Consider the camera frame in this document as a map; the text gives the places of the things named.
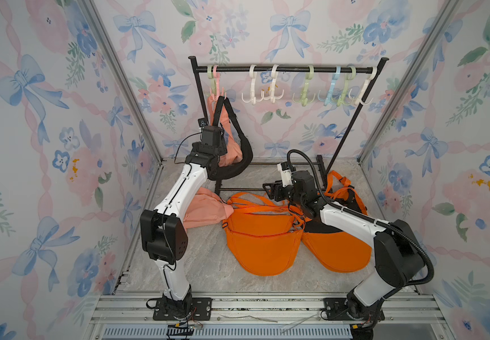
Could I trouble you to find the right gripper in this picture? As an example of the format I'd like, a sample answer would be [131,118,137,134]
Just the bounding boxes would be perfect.
[264,178,305,208]

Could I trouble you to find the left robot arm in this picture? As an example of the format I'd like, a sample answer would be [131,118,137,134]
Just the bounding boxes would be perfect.
[140,126,226,323]

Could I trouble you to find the pink plastic hook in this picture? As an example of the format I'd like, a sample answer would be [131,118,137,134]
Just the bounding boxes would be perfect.
[212,65,226,100]

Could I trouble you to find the blue plastic hook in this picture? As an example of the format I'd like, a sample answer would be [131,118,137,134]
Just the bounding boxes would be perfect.
[319,66,341,106]

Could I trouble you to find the black strap bag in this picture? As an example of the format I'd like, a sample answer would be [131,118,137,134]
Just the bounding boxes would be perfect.
[300,186,363,234]

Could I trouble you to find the pink bag far left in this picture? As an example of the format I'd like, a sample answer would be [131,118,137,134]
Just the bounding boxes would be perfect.
[219,106,243,167]

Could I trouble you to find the white hook far right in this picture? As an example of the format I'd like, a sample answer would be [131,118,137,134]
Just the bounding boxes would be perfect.
[352,67,378,106]

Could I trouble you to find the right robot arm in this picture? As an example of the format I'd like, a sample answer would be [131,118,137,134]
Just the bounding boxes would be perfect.
[263,169,434,328]

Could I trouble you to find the black metal clothes rack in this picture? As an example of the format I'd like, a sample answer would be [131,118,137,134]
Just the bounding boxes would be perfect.
[188,56,390,195]

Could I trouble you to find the pale green hook far left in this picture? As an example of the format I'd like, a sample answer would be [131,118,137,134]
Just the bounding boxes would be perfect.
[207,65,215,100]

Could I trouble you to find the orange bag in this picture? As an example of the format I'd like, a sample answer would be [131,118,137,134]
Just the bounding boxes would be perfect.
[227,192,304,236]
[221,190,305,277]
[282,171,372,273]

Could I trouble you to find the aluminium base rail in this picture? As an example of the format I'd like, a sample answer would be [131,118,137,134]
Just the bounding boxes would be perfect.
[82,291,456,339]

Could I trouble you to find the pink bag with buckle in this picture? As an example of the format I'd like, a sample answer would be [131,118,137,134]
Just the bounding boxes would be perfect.
[183,187,234,230]

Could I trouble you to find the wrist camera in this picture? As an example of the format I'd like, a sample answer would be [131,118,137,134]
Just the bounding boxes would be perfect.
[198,118,209,128]
[277,161,295,187]

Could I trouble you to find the white plastic hook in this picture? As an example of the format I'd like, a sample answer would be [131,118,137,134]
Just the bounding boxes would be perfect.
[242,65,265,106]
[266,65,285,104]

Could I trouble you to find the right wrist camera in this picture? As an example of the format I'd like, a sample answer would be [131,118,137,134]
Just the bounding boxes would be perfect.
[277,161,295,187]

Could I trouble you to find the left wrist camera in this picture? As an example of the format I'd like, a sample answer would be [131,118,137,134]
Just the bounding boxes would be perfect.
[198,118,209,128]

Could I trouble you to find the green plastic hook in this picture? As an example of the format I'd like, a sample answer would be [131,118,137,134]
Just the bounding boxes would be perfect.
[292,65,316,107]
[337,65,356,107]

